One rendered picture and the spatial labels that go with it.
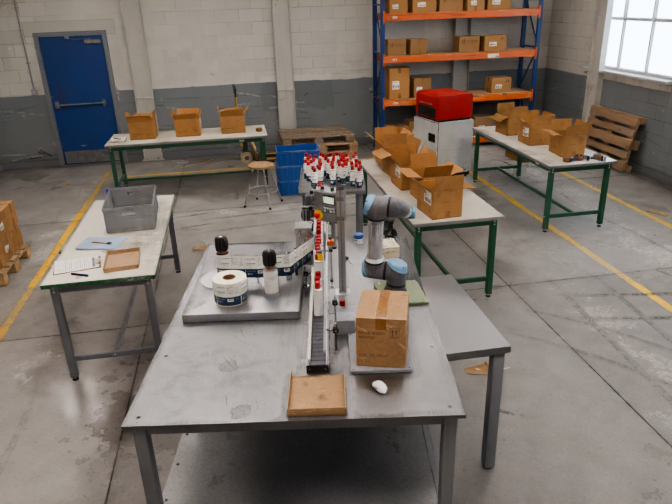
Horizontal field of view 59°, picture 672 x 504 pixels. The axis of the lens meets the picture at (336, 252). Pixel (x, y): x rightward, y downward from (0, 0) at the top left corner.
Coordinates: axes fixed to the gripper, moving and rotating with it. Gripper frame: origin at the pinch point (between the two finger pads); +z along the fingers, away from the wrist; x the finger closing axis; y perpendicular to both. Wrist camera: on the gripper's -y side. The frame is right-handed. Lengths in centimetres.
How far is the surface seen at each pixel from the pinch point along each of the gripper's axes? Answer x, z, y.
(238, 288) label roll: -98, 1, 36
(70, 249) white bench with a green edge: -224, 22, -101
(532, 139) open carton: 265, 21, -320
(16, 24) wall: -413, -114, -730
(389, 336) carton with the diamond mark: -29, -4, 114
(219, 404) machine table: -110, 15, 123
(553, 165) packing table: 244, 27, -229
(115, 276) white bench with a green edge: -182, 21, -41
